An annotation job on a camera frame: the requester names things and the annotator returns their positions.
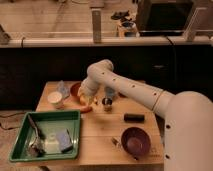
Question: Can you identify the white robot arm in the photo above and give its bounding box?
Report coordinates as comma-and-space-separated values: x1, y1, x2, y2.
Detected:
79, 59, 213, 171

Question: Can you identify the white paper cup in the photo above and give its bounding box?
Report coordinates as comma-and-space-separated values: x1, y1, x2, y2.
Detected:
47, 91, 63, 109

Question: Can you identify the small metal cup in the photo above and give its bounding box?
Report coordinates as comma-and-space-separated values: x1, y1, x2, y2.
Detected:
102, 97, 112, 111

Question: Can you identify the orange bowl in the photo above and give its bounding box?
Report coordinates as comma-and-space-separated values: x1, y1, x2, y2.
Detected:
70, 82, 81, 100

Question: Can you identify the clear crumpled plastic bag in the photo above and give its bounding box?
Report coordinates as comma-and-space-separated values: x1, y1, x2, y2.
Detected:
57, 81, 70, 98

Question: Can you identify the orange carrot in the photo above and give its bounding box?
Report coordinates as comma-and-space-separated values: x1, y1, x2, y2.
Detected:
79, 106, 93, 113

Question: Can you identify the blue sponge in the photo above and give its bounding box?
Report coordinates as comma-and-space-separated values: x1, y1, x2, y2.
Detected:
56, 129, 73, 153

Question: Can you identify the green plastic tray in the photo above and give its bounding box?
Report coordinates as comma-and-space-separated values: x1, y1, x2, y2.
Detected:
9, 110, 81, 163

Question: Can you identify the small metal clip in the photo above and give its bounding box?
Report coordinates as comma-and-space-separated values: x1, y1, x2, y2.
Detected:
111, 138, 119, 147

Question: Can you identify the white bottle in tray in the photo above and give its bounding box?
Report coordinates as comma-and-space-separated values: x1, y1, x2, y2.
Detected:
44, 133, 60, 154

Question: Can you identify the metal utensil in tray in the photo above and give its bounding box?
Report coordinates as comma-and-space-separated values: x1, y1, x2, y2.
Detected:
28, 115, 45, 157

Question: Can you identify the purple bowl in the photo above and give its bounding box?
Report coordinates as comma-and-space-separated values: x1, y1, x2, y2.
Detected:
121, 127, 151, 158

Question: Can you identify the black monitor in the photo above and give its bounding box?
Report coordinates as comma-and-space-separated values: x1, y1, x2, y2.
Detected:
136, 0, 193, 32

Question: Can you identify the white post left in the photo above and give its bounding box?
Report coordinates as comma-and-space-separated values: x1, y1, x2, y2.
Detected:
92, 8, 101, 43

